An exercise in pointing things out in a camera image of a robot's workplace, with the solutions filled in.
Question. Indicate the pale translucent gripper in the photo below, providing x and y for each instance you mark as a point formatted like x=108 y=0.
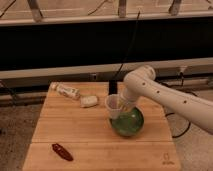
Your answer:
x=124 y=106

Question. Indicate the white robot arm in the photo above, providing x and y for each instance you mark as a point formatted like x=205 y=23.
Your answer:
x=141 y=82

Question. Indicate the green ceramic bowl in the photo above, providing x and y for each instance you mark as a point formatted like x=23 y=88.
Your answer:
x=128 y=124

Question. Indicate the black upright block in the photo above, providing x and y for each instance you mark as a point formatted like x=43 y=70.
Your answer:
x=112 y=87

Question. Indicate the small white lying container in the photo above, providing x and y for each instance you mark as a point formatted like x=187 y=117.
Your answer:
x=88 y=101

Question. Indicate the bamboo cutting board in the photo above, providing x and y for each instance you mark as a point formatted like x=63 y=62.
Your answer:
x=87 y=135

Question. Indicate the dark red chili pepper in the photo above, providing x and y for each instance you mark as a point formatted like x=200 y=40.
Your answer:
x=62 y=152

